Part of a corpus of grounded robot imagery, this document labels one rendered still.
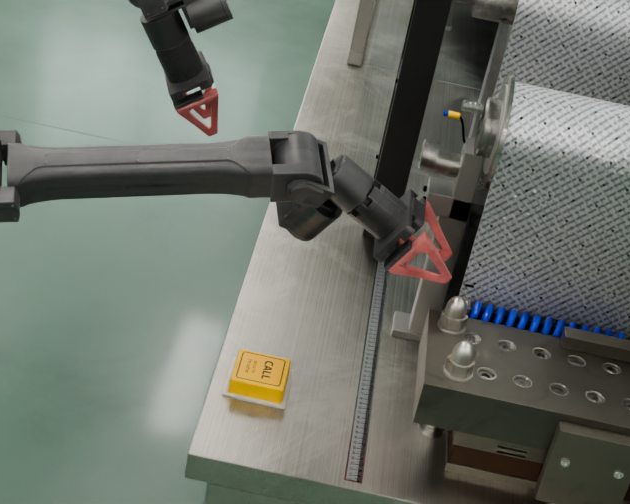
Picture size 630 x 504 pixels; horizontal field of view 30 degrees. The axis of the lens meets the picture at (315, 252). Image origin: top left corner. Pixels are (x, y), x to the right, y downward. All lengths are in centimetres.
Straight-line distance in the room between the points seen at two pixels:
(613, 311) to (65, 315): 187
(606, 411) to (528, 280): 21
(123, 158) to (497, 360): 51
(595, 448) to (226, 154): 56
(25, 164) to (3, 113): 271
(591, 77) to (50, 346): 177
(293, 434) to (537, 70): 60
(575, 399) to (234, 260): 212
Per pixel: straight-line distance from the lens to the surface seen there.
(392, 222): 150
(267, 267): 179
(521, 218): 152
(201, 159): 143
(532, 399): 144
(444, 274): 152
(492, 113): 150
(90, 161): 143
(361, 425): 153
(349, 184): 148
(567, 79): 170
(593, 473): 147
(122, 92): 437
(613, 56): 169
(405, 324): 171
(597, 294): 158
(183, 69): 178
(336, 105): 234
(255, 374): 154
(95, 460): 275
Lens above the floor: 186
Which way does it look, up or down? 31 degrees down
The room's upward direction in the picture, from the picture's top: 12 degrees clockwise
